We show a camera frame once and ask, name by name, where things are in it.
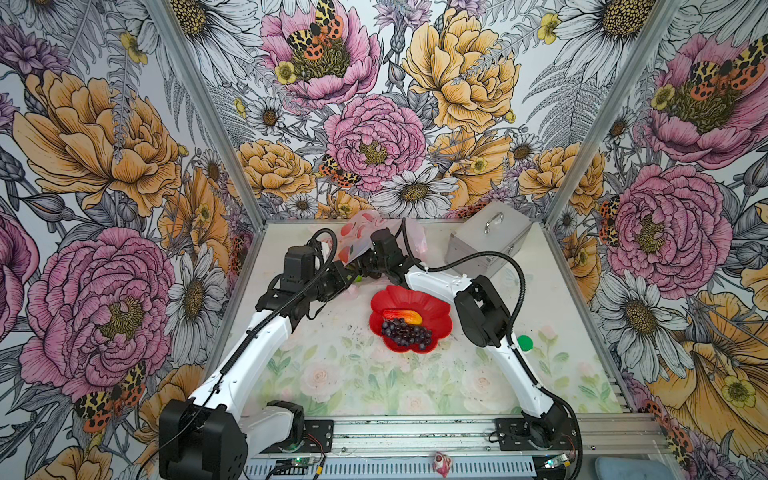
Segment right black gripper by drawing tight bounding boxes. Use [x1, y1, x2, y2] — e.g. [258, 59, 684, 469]
[340, 238, 388, 277]

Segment pink plastic bag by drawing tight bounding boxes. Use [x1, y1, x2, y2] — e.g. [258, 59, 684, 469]
[332, 210, 427, 288]

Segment dark purple grapes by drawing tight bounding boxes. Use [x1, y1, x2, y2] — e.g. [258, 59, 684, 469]
[382, 318, 433, 351]

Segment red flower-shaped plate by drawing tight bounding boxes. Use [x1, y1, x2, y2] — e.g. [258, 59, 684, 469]
[369, 286, 453, 354]

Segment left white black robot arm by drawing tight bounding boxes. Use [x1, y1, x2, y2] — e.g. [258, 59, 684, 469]
[158, 261, 358, 479]

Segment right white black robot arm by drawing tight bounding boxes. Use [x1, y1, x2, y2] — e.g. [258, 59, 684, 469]
[352, 251, 581, 450]

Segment silver metal box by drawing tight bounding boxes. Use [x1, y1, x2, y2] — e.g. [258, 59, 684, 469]
[445, 201, 533, 264]

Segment white bottle green cap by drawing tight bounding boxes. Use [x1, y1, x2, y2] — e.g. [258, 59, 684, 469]
[517, 335, 534, 353]

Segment small pink red object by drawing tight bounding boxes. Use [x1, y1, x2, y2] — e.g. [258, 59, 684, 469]
[432, 452, 453, 478]

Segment green circuit board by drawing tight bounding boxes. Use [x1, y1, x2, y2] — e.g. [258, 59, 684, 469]
[543, 454, 571, 469]

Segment blue grey cloth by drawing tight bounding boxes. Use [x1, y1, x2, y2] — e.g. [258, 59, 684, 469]
[594, 457, 675, 480]

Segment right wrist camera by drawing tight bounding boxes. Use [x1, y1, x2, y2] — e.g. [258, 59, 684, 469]
[371, 228, 402, 257]

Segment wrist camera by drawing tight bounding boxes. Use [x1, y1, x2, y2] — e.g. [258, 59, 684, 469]
[280, 245, 318, 293]
[371, 228, 402, 257]

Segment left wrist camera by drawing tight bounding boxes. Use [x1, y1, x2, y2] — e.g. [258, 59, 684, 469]
[280, 245, 318, 293]

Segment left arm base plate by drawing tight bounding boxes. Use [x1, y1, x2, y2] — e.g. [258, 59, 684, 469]
[285, 419, 334, 454]

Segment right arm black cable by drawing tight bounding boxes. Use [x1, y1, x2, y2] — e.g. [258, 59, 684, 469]
[400, 218, 586, 480]

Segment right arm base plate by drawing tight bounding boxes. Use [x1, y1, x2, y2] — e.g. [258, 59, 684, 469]
[488, 417, 582, 452]

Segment aluminium front rail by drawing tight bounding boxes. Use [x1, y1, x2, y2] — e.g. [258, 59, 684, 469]
[250, 413, 670, 458]

